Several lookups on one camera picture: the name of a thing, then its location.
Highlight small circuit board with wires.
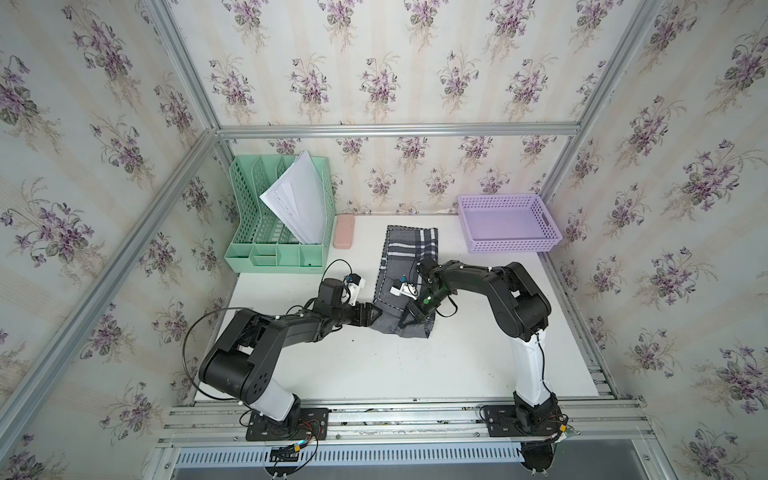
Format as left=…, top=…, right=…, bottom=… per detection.
left=266, top=440, right=319, bottom=465

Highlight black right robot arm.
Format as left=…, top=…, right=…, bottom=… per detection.
left=398, top=259, right=560, bottom=435

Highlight grey plaid pillowcase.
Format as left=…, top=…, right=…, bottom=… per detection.
left=370, top=225, right=439, bottom=339

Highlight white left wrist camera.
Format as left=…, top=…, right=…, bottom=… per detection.
left=342, top=273, right=365, bottom=306

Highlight white paper sheets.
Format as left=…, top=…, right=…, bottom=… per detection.
left=260, top=151, right=328, bottom=245

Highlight green mesh file organizer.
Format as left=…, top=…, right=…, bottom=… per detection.
left=224, top=154, right=336, bottom=274

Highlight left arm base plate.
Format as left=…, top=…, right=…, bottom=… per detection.
left=245, top=407, right=330, bottom=442

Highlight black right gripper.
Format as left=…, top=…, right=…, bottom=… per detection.
left=394, top=286, right=446, bottom=326

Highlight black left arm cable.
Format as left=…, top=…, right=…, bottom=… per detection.
left=181, top=307, right=259, bottom=402

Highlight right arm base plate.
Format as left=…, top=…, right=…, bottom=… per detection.
left=480, top=403, right=569, bottom=440

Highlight pink eraser block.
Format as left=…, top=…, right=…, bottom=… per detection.
left=333, top=214, right=355, bottom=250

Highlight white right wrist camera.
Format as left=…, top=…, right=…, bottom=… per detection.
left=390, top=276, right=419, bottom=300

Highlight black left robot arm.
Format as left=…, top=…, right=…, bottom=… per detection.
left=198, top=279, right=382, bottom=424

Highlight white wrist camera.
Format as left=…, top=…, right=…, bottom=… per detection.
left=390, top=276, right=419, bottom=300
left=342, top=273, right=365, bottom=306

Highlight purple plastic basket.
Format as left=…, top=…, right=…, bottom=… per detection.
left=458, top=193, right=563, bottom=254

